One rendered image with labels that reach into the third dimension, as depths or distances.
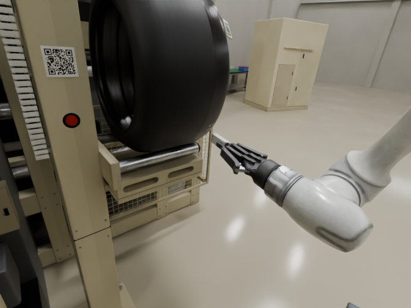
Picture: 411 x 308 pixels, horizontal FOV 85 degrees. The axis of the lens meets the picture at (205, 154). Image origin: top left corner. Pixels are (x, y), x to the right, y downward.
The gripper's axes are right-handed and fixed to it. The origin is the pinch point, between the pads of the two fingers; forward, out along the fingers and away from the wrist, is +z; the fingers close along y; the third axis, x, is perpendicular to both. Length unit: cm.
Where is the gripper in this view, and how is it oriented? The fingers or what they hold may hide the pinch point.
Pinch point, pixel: (220, 142)
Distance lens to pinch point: 68.6
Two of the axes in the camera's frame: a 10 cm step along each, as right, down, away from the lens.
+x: -1.5, 8.5, 5.1
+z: -6.1, -4.8, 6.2
